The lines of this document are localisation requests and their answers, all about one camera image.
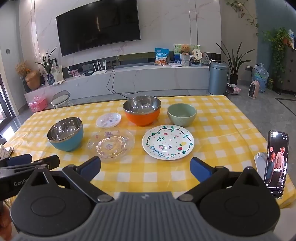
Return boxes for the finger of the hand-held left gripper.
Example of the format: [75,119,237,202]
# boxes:
[0,153,33,167]
[0,155,60,174]

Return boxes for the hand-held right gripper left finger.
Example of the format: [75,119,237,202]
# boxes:
[28,156,114,204]

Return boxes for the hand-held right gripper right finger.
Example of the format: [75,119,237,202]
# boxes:
[177,158,265,202]

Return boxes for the blue steel bowl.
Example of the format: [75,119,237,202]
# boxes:
[47,117,84,152]

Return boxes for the clear glass plate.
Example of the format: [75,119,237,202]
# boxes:
[87,129,136,162]

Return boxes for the white painted fruit plate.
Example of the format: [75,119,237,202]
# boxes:
[142,125,195,161]

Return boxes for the small white floral plate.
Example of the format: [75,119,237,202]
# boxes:
[96,113,122,129]

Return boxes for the green ceramic bowl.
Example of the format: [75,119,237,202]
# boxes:
[167,103,197,127]

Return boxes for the orange steel bowl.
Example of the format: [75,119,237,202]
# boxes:
[123,96,161,127]

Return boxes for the white cardboard box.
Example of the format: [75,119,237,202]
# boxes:
[0,144,11,159]

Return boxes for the yellow checked tablecloth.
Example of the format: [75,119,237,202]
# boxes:
[3,95,289,209]

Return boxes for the pink storage box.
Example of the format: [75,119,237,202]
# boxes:
[29,95,48,113]

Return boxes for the white phone stand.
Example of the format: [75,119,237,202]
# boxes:
[254,152,270,179]

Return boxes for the grey stool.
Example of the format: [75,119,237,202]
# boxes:
[51,90,72,109]

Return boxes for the black smartphone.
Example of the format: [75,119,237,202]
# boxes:
[264,130,289,198]

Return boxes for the brown round vase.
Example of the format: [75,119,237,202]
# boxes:
[25,71,41,91]

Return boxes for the blue vase with green plant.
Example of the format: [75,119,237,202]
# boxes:
[35,47,57,86]

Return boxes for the pink patterned bag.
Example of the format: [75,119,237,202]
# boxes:
[226,83,241,95]

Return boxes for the white portrait poster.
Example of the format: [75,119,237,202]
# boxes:
[50,65,64,82]

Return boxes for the grey blue trash can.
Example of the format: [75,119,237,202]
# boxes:
[208,62,229,95]

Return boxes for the dried yellow flowers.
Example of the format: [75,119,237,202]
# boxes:
[15,62,31,77]

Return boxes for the white router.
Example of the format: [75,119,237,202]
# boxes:
[92,60,107,76]

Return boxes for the white space heater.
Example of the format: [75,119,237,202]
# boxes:
[248,80,262,100]

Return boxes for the potted snake plant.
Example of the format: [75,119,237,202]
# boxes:
[216,42,249,85]

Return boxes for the person's grey trouser leg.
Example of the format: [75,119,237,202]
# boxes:
[280,206,296,232]

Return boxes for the white television cabinet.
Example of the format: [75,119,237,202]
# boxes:
[24,61,222,102]

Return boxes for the blue plastic bag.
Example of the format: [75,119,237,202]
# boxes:
[252,63,270,93]

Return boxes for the blue snack bag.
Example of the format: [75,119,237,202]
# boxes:
[154,48,170,66]

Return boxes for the teddy bear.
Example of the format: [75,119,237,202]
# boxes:
[180,44,192,67]

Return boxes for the green picture board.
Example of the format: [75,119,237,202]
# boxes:
[173,44,200,63]

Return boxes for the grey dresser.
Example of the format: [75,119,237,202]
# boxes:
[281,44,296,93]

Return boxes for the black television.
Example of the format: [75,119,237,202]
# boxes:
[56,0,141,56]

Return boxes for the bushy green potted plant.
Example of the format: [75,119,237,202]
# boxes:
[264,27,290,84]

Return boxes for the trailing vine plant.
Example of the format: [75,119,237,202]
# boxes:
[225,0,259,36]

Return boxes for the black sliding door frame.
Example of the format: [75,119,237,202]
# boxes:
[0,70,21,130]

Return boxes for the black cable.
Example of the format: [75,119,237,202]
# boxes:
[106,65,126,94]

